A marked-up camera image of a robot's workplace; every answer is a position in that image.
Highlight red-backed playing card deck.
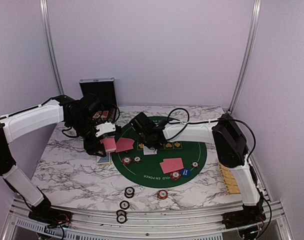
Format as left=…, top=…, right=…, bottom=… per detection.
left=100, top=137, right=117, bottom=153

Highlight fallen dark chip on table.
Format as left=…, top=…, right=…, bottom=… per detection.
left=119, top=200, right=130, bottom=210

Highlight face-up community cards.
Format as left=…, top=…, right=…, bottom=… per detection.
left=143, top=145, right=158, bottom=156

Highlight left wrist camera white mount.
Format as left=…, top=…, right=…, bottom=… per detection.
left=94, top=122, right=116, bottom=138

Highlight card deck box in case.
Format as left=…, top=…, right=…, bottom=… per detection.
left=93, top=110, right=109, bottom=119

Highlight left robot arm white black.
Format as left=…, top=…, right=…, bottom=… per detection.
left=0, top=93, right=105, bottom=223

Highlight dark brown chip stack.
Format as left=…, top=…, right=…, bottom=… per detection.
left=124, top=186, right=135, bottom=199

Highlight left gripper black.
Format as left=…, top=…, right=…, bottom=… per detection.
left=68, top=115, right=107, bottom=157

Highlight front aluminium rail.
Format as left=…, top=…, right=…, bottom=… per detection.
left=0, top=198, right=293, bottom=240

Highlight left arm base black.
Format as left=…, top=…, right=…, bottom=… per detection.
left=28, top=196, right=72, bottom=227

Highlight blue small blind button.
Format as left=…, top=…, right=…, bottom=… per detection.
left=180, top=168, right=191, bottom=178

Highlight dark chips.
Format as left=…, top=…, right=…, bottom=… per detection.
left=133, top=156, right=142, bottom=164

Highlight dealt red-backed cards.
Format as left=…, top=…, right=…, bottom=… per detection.
left=115, top=137, right=135, bottom=153

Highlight aluminium poker case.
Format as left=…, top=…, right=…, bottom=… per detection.
left=79, top=77, right=120, bottom=123

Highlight small orange chip pile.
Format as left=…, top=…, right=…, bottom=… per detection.
left=121, top=156, right=132, bottom=165
left=170, top=171, right=181, bottom=181

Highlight right chip row in case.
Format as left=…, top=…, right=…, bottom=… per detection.
left=108, top=107, right=118, bottom=123

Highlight orange red chip stack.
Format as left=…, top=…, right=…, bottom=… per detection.
left=157, top=189, right=168, bottom=200

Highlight round green poker mat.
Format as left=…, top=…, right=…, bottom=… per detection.
left=110, top=115, right=208, bottom=189

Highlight playing card box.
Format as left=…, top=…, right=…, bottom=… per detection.
left=96, top=153, right=111, bottom=166

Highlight fallen dark chip lower rail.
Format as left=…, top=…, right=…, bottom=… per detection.
left=116, top=215, right=128, bottom=224

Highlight woven bamboo tray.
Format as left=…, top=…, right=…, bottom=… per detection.
left=219, top=163, right=241, bottom=195

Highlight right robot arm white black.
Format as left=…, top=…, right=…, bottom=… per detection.
left=129, top=112, right=263, bottom=224

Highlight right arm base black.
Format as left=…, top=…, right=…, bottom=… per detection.
left=221, top=198, right=267, bottom=229

